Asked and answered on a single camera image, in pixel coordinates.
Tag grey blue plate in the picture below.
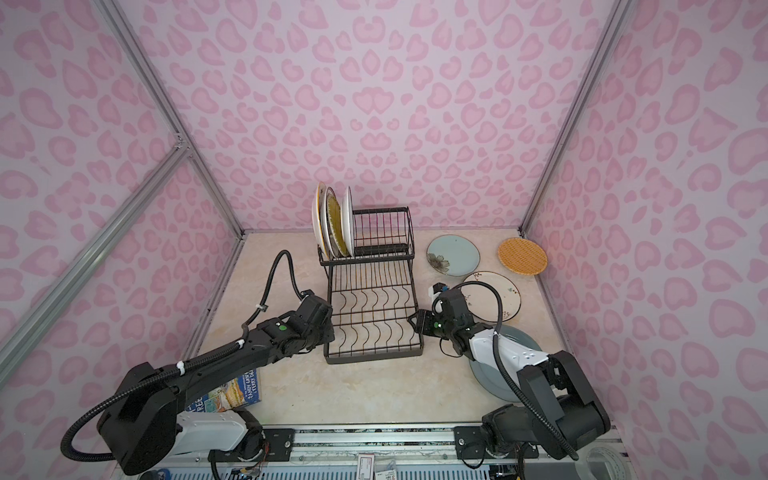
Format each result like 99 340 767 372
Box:
469 325 546 403

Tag white plate black rings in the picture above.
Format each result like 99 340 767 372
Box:
341 185 356 258

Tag green woven bamboo tray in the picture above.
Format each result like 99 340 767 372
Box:
326 188 349 258

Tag star plate yellow rim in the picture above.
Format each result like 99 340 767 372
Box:
312 182 328 260

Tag white plate orange sunburst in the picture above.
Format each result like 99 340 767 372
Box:
319 183 334 260

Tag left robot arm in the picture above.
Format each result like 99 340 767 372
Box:
97 295 333 475

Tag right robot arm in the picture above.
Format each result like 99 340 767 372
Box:
409 281 611 461

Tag white plate small drawings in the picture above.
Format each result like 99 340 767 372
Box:
461 271 522 323

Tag pale blue flower plate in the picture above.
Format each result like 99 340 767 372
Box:
427 235 480 277

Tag orange woven tray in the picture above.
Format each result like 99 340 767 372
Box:
497 238 549 276

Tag white tape roll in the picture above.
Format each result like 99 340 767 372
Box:
575 446 632 480

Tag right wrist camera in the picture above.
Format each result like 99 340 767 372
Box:
428 282 449 314

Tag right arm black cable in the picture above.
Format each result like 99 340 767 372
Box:
431 280 581 462

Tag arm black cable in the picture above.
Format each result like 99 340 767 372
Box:
59 250 313 463
431 280 581 462

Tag black wire dish rack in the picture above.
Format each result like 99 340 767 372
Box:
317 206 424 365

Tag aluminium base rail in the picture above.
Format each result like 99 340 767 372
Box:
110 419 625 480

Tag aluminium frame left diagonal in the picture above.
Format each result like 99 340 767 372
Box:
1 141 188 385

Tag aluminium frame right post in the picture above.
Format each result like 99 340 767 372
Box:
518 0 637 238

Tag aluminium frame post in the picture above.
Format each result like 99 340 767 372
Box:
94 0 245 239
518 0 637 238

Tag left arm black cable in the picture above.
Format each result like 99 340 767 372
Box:
59 250 313 463

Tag aluminium frame left post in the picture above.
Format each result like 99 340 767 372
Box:
94 0 245 239

